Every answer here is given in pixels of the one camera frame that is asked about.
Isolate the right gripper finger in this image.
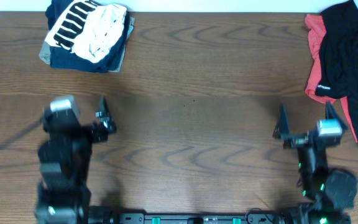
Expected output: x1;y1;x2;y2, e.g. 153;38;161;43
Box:
325;102;348;131
273;104;291;139

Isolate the black hydrogen t-shirt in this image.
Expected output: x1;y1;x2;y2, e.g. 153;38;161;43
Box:
315;1;358;141

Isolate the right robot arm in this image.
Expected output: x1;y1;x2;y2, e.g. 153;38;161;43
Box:
272;103;358;223

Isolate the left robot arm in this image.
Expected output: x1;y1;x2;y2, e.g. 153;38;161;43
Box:
35;95;118;224

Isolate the navy folded garment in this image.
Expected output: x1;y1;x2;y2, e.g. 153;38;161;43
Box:
39;0;135;73

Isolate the red printed t-shirt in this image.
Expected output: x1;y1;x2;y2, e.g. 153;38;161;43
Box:
305;14;358;143

